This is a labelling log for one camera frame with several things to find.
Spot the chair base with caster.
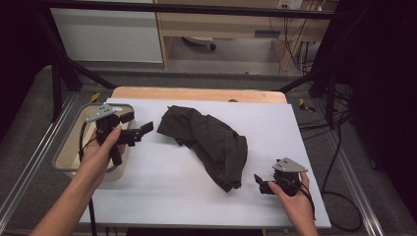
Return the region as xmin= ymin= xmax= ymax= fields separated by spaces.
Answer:
xmin=181 ymin=35 xmax=217 ymax=52

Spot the beige plastic bin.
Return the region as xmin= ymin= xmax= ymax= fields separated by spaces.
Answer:
xmin=52 ymin=102 xmax=137 ymax=182

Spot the black metal stand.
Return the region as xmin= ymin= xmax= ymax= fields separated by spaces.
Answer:
xmin=32 ymin=6 xmax=118 ymax=124
xmin=278 ymin=48 xmax=354 ymax=130

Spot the white board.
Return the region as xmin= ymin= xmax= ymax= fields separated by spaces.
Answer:
xmin=79 ymin=97 xmax=332 ymax=229

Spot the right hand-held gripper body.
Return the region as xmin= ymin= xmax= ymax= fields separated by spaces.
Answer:
xmin=271 ymin=157 xmax=309 ymax=198

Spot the dark cloth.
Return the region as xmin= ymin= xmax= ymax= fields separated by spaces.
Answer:
xmin=156 ymin=104 xmax=249 ymax=194

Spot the hand-held gripper cable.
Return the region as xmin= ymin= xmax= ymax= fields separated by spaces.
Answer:
xmin=296 ymin=180 xmax=317 ymax=221
xmin=78 ymin=120 xmax=99 ymax=236

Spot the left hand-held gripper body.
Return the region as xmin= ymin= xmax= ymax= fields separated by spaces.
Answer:
xmin=85 ymin=103 xmax=146 ymax=167

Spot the person's right hand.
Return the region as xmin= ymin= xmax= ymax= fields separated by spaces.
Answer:
xmin=268 ymin=172 xmax=317 ymax=226

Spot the white power strip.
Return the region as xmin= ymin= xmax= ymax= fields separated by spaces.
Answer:
xmin=276 ymin=0 xmax=305 ymax=10

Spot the person's left hand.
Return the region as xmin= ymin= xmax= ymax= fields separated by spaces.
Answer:
xmin=78 ymin=126 xmax=128 ymax=189

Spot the black floor cable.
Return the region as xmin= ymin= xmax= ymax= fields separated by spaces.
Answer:
xmin=296 ymin=107 xmax=364 ymax=232

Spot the black curtain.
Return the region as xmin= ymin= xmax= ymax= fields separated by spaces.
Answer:
xmin=337 ymin=0 xmax=417 ymax=215
xmin=0 ymin=0 xmax=55 ymax=141

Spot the white cabinet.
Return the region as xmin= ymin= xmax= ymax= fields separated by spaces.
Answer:
xmin=50 ymin=0 xmax=164 ymax=64

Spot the right hand-held gripper cable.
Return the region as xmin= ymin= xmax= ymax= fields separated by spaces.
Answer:
xmin=296 ymin=180 xmax=317 ymax=221

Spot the light wooden desk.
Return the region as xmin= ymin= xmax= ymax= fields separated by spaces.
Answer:
xmin=153 ymin=0 xmax=338 ymax=72

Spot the left hand-held gripper cable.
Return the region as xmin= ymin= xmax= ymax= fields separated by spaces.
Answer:
xmin=78 ymin=120 xmax=99 ymax=236

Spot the black horizontal bar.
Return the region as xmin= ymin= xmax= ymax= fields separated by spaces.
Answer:
xmin=45 ymin=0 xmax=338 ymax=21

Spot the bundle of black cables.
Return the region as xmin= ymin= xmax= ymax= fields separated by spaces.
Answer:
xmin=268 ymin=0 xmax=327 ymax=75

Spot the aluminium rail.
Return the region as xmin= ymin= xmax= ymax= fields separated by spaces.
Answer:
xmin=0 ymin=92 xmax=79 ymax=228
xmin=323 ymin=127 xmax=386 ymax=236

